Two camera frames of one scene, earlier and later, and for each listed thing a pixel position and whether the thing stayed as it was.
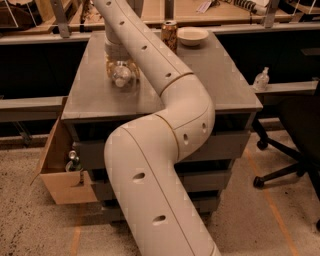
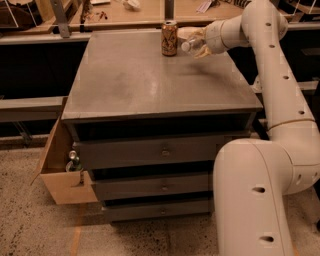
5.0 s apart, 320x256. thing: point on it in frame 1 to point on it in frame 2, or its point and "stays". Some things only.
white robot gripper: x=115 y=52 to x=213 y=39
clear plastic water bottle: x=121 y=75 to x=193 y=44
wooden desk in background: x=226 y=17 stays
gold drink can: x=169 y=34 stays
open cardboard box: x=64 y=186 stays
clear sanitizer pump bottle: x=261 y=80 stays
